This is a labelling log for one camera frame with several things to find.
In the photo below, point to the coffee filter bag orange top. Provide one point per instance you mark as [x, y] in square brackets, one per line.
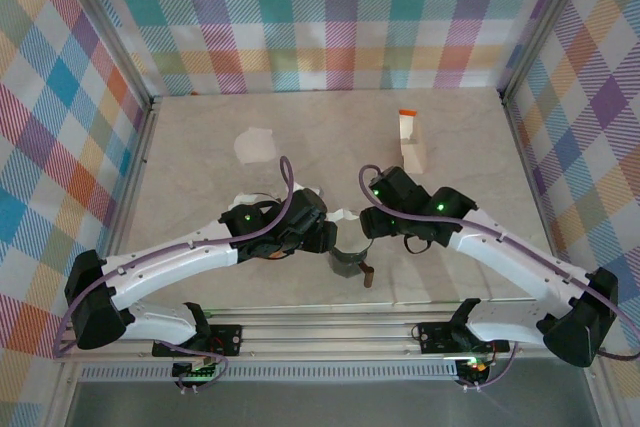
[414, 152]

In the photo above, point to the orange transparent coffee server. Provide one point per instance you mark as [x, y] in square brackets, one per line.
[279, 256]

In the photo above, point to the white paper coffee filter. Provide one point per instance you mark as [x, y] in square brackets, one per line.
[245, 198]
[255, 147]
[345, 214]

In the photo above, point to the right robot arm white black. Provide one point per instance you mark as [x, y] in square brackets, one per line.
[510, 257]

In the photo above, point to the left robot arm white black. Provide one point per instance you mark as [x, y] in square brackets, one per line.
[165, 267]

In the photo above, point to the left controller circuit board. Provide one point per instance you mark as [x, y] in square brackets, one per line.
[195, 372]

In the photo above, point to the controller circuit board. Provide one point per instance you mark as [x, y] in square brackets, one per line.
[472, 369]
[195, 372]

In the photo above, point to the right controller circuit board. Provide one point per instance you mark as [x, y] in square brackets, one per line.
[472, 369]

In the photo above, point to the aluminium mounting rail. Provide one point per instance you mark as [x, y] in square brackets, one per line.
[325, 342]

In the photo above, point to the aluminium side rail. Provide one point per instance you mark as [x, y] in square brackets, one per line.
[135, 187]
[530, 187]

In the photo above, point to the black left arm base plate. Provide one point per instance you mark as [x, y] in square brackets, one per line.
[225, 339]

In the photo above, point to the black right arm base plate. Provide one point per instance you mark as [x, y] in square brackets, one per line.
[435, 337]

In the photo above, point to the aluminium frame post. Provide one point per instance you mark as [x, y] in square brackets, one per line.
[546, 22]
[116, 42]

